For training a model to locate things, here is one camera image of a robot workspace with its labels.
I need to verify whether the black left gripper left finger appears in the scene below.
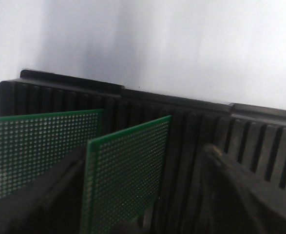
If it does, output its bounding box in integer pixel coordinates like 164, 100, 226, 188
0, 147, 86, 234

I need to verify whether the black slotted board rack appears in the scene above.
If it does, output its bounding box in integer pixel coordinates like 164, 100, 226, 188
0, 70, 286, 234

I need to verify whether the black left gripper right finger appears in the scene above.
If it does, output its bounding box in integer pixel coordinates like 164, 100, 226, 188
198, 144, 286, 234

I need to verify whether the left edge green circuit board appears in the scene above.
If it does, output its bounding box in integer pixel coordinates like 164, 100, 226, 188
0, 109, 104, 199

